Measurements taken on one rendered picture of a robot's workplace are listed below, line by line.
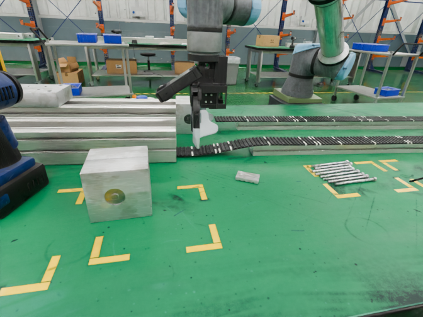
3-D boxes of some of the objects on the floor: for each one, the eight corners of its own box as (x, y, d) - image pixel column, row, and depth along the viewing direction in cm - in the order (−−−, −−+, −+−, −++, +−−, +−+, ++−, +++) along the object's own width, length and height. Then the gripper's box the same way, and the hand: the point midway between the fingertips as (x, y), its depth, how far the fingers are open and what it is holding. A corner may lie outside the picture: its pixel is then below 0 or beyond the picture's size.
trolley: (131, 102, 400) (123, 30, 355) (136, 112, 356) (129, 31, 310) (56, 107, 362) (36, 27, 316) (51, 119, 317) (28, 27, 272)
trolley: (330, 100, 466) (345, 39, 420) (354, 99, 480) (371, 39, 435) (377, 117, 378) (403, 43, 332) (405, 116, 393) (434, 43, 347)
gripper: (232, 58, 51) (225, 153, 60) (221, 51, 63) (217, 131, 73) (189, 56, 50) (189, 153, 59) (186, 50, 62) (187, 131, 72)
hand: (193, 138), depth 65 cm, fingers open, 8 cm apart
